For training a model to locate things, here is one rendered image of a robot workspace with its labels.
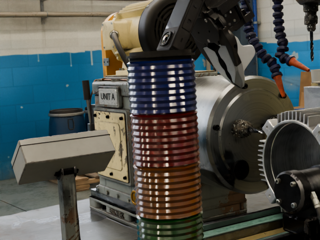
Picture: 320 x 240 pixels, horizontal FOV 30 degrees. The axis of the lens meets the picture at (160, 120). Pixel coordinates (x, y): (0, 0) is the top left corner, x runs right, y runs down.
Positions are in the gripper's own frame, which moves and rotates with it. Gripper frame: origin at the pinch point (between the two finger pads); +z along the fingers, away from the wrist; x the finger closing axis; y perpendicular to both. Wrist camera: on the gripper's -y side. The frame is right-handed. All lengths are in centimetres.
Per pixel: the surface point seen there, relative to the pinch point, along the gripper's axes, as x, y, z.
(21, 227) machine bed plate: 67, -34, 22
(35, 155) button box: 16.3, -31.6, -6.4
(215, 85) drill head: 19.7, 8.6, 6.5
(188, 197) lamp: -39, -35, -12
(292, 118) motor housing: -6.1, 3.0, 9.2
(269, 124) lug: -0.5, 2.2, 10.2
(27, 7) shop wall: 556, 175, 22
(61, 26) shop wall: 559, 198, 60
